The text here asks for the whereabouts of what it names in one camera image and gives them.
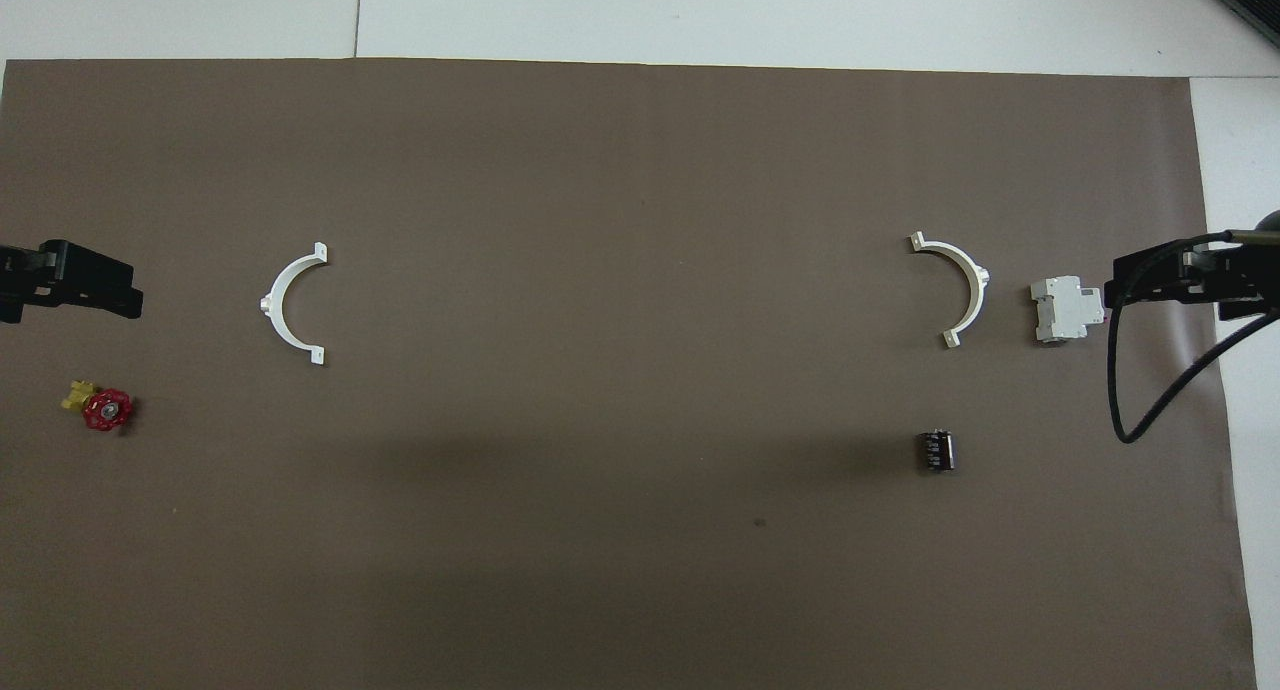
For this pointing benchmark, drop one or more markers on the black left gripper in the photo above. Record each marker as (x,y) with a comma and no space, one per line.
(15,270)

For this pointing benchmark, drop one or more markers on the white circuit breaker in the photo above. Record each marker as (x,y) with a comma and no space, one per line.
(1065,310)

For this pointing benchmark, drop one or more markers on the black cylindrical capacitor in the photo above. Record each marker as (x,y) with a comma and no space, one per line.
(937,450)

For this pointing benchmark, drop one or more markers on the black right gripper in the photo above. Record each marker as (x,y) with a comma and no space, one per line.
(1240,270)

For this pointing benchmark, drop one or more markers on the brown table mat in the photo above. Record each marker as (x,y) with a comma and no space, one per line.
(640,570)

